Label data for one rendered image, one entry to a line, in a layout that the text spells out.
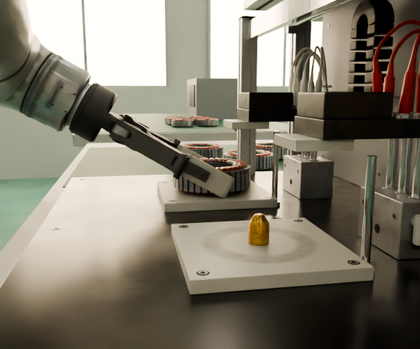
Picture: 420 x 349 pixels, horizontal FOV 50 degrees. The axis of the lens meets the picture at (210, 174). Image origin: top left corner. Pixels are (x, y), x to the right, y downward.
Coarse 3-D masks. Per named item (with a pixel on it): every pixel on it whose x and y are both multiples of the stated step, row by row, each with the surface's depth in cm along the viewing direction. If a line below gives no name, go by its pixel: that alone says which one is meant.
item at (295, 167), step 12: (288, 156) 69; (300, 156) 69; (288, 168) 69; (300, 168) 64; (312, 168) 64; (324, 168) 64; (288, 180) 69; (300, 180) 64; (312, 180) 64; (324, 180) 65; (288, 192) 69; (300, 192) 64; (312, 192) 65; (324, 192) 65
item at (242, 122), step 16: (240, 96) 66; (256, 96) 61; (272, 96) 62; (288, 96) 62; (240, 112) 66; (256, 112) 61; (272, 112) 62; (288, 112) 62; (240, 128) 62; (256, 128) 62
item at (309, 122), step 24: (312, 96) 40; (336, 96) 38; (360, 96) 38; (384, 96) 39; (312, 120) 40; (336, 120) 38; (360, 120) 38; (384, 120) 39; (408, 120) 39; (288, 144) 40; (312, 144) 38; (336, 144) 39; (408, 144) 43; (408, 168) 43; (408, 192) 44
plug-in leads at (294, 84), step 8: (304, 48) 67; (320, 48) 65; (296, 56) 67; (304, 56) 65; (320, 56) 64; (312, 64) 67; (320, 64) 64; (296, 72) 65; (304, 72) 63; (312, 72) 67; (320, 72) 64; (296, 80) 65; (304, 80) 63; (312, 80) 67; (320, 80) 64; (296, 88) 65; (304, 88) 63; (312, 88) 67; (320, 88) 64; (328, 88) 68; (296, 96) 65; (296, 104) 66
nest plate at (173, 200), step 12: (168, 192) 64; (180, 192) 64; (240, 192) 64; (252, 192) 64; (264, 192) 64; (168, 204) 57; (180, 204) 58; (192, 204) 58; (204, 204) 58; (216, 204) 58; (228, 204) 59; (240, 204) 59; (252, 204) 59; (264, 204) 60; (276, 204) 60
